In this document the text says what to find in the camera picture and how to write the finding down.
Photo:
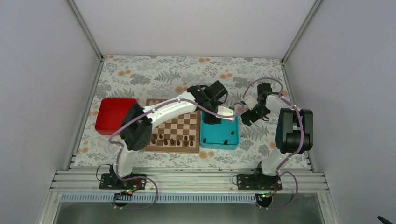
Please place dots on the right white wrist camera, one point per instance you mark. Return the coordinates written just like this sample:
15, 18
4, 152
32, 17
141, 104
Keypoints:
250, 102

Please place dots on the floral patterned table mat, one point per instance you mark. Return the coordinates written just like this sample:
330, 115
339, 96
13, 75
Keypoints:
164, 77

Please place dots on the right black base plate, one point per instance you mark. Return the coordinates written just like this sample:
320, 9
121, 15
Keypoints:
258, 182

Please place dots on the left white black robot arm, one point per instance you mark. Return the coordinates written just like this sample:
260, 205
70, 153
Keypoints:
136, 128

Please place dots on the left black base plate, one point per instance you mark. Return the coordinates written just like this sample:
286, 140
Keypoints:
111, 182

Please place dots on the wooden chess board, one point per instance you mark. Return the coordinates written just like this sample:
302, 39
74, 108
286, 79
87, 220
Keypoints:
183, 127

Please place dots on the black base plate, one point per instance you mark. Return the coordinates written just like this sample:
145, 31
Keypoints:
111, 182
258, 182

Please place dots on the teal plastic tray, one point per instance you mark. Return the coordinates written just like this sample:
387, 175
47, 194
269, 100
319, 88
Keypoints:
217, 134

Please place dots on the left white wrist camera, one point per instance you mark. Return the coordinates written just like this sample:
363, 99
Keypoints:
225, 113

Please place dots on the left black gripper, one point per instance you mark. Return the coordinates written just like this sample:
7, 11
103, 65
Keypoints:
207, 120

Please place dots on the aluminium rail frame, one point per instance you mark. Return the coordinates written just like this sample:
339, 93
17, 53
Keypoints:
189, 181

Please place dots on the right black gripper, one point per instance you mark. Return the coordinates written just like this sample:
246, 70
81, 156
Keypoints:
253, 118

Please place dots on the red plastic tray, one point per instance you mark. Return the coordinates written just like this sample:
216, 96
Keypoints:
111, 113

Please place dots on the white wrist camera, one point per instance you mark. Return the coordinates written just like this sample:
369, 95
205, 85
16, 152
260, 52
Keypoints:
250, 102
225, 113

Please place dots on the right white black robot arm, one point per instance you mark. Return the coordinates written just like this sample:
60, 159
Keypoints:
294, 135

